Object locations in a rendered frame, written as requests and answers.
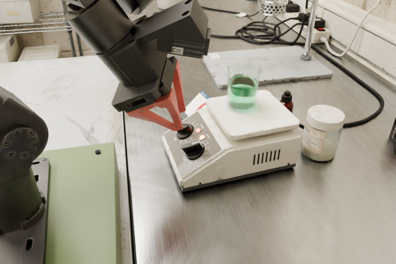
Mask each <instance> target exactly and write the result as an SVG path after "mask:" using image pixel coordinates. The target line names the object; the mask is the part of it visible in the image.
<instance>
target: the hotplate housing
mask: <svg viewBox="0 0 396 264"><path fill-rule="evenodd" d="M196 112H197V111H196ZM198 112H199V113H200V115H201V117H202V119H203V120H204V122H205V123H206V125H207V126H208V128H209V130H210V131H211V133H212V134H213V136H214V138H215V139H216V141H217V142H218V144H219V146H220V147H221V149H222V150H221V151H220V152H218V153H217V154H215V155H214V156H212V157H211V158H210V159H208V160H206V161H205V162H204V163H202V164H201V165H199V166H197V167H196V168H195V169H193V170H192V171H190V172H189V173H187V174H186V175H184V176H181V175H180V173H179V170H178V168H177V166H176V163H175V160H174V158H173V156H172V153H171V151H170V149H169V146H168V144H167V141H166V139H165V136H163V137H162V142H163V145H164V148H165V150H166V153H167V155H168V157H169V160H170V162H171V165H172V168H173V170H174V173H175V175H176V178H177V181H178V182H179V185H180V187H181V190H182V192H186V191H189V190H194V189H199V188H202V187H207V186H212V185H215V184H220V183H225V182H231V181H234V180H239V179H244V178H247V177H252V176H257V175H260V174H265V173H270V172H273V171H278V170H283V169H288V168H292V167H296V163H297V161H298V157H299V152H300V147H301V142H302V136H303V135H302V134H301V133H300V132H299V131H298V130H297V129H292V130H286V131H280V132H277V133H271V134H265V135H261V136H256V137H249V138H244V139H240V140H231V139H229V138H228V137H227V136H226V134H225V133H224V131H223V130H222V128H221V127H220V126H219V124H218V122H217V121H216V120H215V118H214V117H213V115H212V114H211V112H210V111H209V109H208V108H207V107H203V108H201V109H199V110H198ZM194 113H195V112H194ZM194 113H193V114H194ZM193 114H192V115H193ZM190 116H191V115H190ZM190 116H188V117H190ZM188 117H187V118H188ZM185 119H186V118H185ZM183 121H184V120H183Z"/></svg>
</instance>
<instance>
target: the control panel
mask: <svg viewBox="0 0 396 264"><path fill-rule="evenodd" d="M182 124H191V125H192V126H193V127H194V130H193V132H192V134H191V135H190V136H189V137H188V138H186V139H183V140H181V139H179V138H178V137H177V135H176V134H177V131H173V130H169V131H168V132H166V133H165V134H164V136H165V139H166V141H167V144H168V146H169V149H170V151H171V153H172V156H173V158H174V161H175V163H176V166H177V168H178V170H179V173H180V175H181V176H184V175H186V174H187V173H189V172H190V171H192V170H193V169H195V168H196V167H197V166H199V165H201V164H202V163H204V162H205V161H206V160H208V159H210V158H211V157H212V156H214V155H215V154H217V153H218V152H220V151H221V150H222V149H221V147H220V146H219V144H218V142H217V141H216V139H215V138H214V136H213V134H212V133H211V131H210V130H209V128H208V126H207V125H206V123H205V122H204V120H203V119H202V117H201V115H200V113H199V112H198V111H197V112H195V113H194V114H193V115H191V116H190V117H188V118H187V119H185V120H184V121H182ZM198 128H199V129H200V131H199V132H198V133H197V132H196V130H197V129H198ZM202 135H204V138H203V139H200V136H202ZM194 141H200V142H201V143H202V144H203V145H204V152H203V154H202V155H201V156H200V157H199V158H198V159H195V160H189V159H188V158H187V157H186V154H185V152H184V151H183V150H182V145H184V144H188V143H192V142H194Z"/></svg>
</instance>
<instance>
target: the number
mask: <svg viewBox="0 0 396 264"><path fill-rule="evenodd" d="M206 100H207V99H205V98H204V97H203V96H202V95H201V94H199V95H198V96H197V97H196V98H195V99H194V100H193V101H192V102H191V103H190V104H189V106H188V107H187V108H186V110H187V111H188V112H189V113H190V114H191V115H192V114H193V113H194V112H196V111H197V110H199V109H201V108H203V107H207V106H206Z"/></svg>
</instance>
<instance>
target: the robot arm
mask: <svg viewBox="0 0 396 264"><path fill-rule="evenodd" d="M63 1H66V2H69V4H68V5H67V7H68V9H67V10H66V12H67V14H66V16H65V20H66V21H67V22H68V23H69V24H70V25H71V26H72V27H73V29H74V30H75V31H76V32H77V34H78V35H79V36H80V37H81V38H82V39H83V40H84V41H85V42H86V44H87V45H88V46H89V47H90V48H91V49H92V50H93V51H94V52H95V54H96V55H97V56H98V57H99V59H100V60H101V61H102V62H103V63H104V64H105V65H106V66H107V68H108V69H109V70H110V71H111V72H112V73H113V74H114V75H115V77H116V78H117V79H118V80H119V84H118V87H117V90H116V92H115V95H114V98H113V100H112V103H111V105H112V106H113V107H114V108H115V109H116V110H117V111H118V112H121V111H125V112H126V113H127V114H128V115H129V116H130V117H134V118H138V119H141V120H146V121H150V122H152V123H156V124H159V125H161V126H163V127H165V128H168V129H170V130H173V131H178V130H182V129H183V124H182V119H181V116H180V113H183V112H185V111H186V106H185V102H184V95H183V86H182V77H181V71H180V63H179V62H178V60H177V59H176V57H175V56H172V57H170V58H168V57H167V54H173V55H181V56H185V57H192V58H203V56H204V55H205V56H207V54H208V50H209V43H210V36H211V30H212V29H211V28H208V27H207V26H208V21H209V20H208V18H207V16H206V14H205V12H204V11H203V9H202V7H201V6H200V4H199V2H198V0H184V1H181V2H179V3H178V4H175V5H173V6H171V7H169V8H167V9H165V10H163V11H161V12H158V13H156V14H154V15H152V16H150V17H147V16H146V15H144V16H142V17H139V18H137V19H135V20H133V21H131V20H130V18H129V17H128V16H127V14H126V13H128V14H134V15H139V14H140V13H141V12H142V11H143V10H144V9H145V8H146V7H147V6H148V5H150V4H151V3H152V2H153V1H154V0H63ZM172 82H173V85H174V90H175V93H176V97H175V94H174V90H173V89H172V88H171V85H172ZM176 99H177V100H176ZM155 107H160V108H167V110H168V111H169V113H170V115H171V117H172V119H173V123H172V122H170V121H168V120H166V119H165V118H163V117H161V116H159V115H158V114H156V113H154V112H152V111H150V110H149V109H152V108H155ZM48 137H49V132H48V127H47V125H46V123H45V121H44V120H43V119H42V118H41V117H40V116H39V115H38V114H36V113H35V112H34V111H33V110H31V109H30V108H29V107H28V106H27V105H26V104H25V103H24V102H22V101H21V100H20V99H19V98H18V97H17V96H15V95H14V94H13V93H11V92H9V91H8V90H6V89H4V88H3V87H1V86H0V264H45V260H46V248H47V227H48V205H49V193H50V171H51V165H50V161H49V159H48V158H46V157H43V158H38V159H37V157H38V156H39V155H40V154H41V153H42V152H43V151H44V149H45V147H46V145H47V142H48ZM36 181H37V182H36ZM31 245H32V248H31V249H30V250H29V247H30V246H31Z"/></svg>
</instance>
